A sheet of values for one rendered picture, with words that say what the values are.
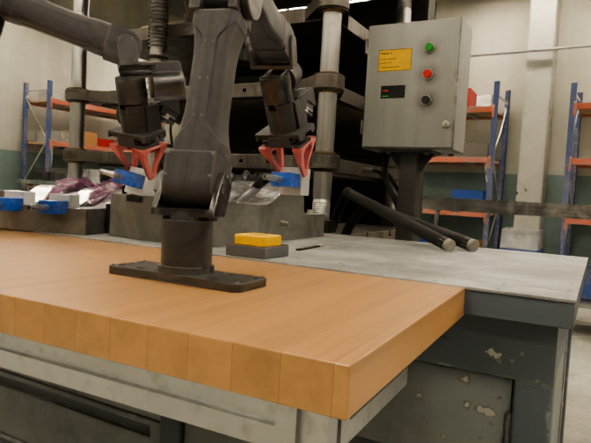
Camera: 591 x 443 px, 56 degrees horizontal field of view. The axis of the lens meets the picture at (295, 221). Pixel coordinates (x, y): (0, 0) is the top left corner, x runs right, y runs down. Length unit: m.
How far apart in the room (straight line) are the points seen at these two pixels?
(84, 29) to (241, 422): 0.83
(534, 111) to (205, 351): 7.02
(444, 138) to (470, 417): 1.05
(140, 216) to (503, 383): 0.74
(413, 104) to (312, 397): 1.47
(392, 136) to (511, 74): 6.04
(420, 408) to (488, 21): 7.36
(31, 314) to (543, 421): 0.65
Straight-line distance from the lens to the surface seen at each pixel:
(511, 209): 4.38
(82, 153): 2.47
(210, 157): 0.69
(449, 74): 1.80
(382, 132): 1.83
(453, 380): 0.88
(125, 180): 1.14
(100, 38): 1.13
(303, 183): 1.11
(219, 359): 0.44
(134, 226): 1.18
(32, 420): 1.50
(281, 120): 1.05
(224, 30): 0.76
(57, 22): 1.14
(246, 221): 1.16
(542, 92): 7.38
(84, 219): 1.23
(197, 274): 0.68
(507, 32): 7.96
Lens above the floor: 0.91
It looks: 3 degrees down
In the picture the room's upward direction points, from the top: 3 degrees clockwise
